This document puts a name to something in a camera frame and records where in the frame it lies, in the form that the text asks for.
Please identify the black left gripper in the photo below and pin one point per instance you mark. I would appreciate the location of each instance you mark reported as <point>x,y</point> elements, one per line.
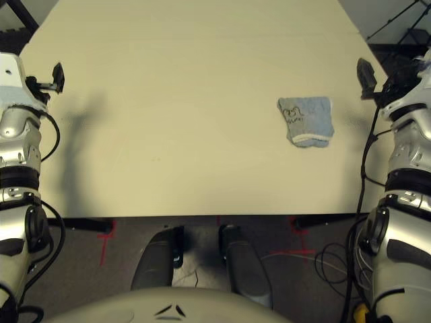
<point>38,88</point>

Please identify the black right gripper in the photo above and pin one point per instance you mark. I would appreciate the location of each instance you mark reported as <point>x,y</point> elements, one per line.
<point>392,88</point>

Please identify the blue terry rag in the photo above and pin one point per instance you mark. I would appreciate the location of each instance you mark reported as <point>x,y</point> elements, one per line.
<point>309,117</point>

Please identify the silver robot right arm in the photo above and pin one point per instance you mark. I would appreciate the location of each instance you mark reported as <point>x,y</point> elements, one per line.
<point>407,158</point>

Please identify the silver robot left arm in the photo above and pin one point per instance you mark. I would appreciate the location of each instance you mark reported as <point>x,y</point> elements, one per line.
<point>20,141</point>

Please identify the black foam floor mat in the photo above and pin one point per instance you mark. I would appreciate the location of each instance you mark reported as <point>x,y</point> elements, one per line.
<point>394,54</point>
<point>13,40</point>

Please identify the black tripod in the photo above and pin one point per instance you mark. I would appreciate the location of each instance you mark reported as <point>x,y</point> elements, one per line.
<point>394,18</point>

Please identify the black table foot bar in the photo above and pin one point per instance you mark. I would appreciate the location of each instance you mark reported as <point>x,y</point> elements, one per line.
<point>84,224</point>
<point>323,221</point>

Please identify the gray robot left leg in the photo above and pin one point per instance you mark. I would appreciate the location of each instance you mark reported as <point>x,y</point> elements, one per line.
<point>155,259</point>

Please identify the gray robot leg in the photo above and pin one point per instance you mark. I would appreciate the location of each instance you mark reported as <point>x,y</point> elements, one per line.
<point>155,259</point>
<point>246,266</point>

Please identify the gray robot right leg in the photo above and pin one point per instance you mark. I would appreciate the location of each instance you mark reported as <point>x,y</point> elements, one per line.
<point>246,266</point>

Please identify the yellow floor object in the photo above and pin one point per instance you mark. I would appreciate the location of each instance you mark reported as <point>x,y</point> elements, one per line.
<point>360,314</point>

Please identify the gray robot torso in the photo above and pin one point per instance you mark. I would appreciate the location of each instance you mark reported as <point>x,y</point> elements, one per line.
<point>151,306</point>

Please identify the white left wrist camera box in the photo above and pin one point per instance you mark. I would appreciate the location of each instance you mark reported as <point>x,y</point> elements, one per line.
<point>13,87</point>

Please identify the black metal frame table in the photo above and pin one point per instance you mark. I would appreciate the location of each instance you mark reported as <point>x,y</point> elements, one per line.
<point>20,13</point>

